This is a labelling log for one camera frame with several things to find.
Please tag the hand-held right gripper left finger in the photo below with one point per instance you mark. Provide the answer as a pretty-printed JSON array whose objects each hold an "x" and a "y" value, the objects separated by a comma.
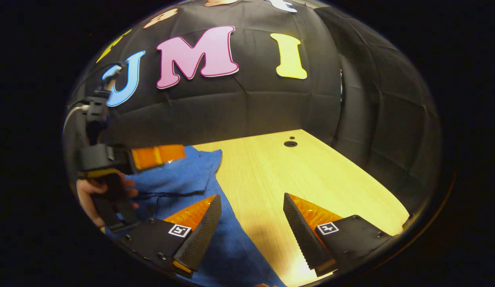
[{"x": 201, "y": 239}]

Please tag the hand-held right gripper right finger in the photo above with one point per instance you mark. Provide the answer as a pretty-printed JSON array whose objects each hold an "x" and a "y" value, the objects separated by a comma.
[{"x": 301, "y": 237}]

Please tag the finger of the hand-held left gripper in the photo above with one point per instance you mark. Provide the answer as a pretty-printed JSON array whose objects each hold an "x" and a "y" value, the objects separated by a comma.
[{"x": 155, "y": 156}]

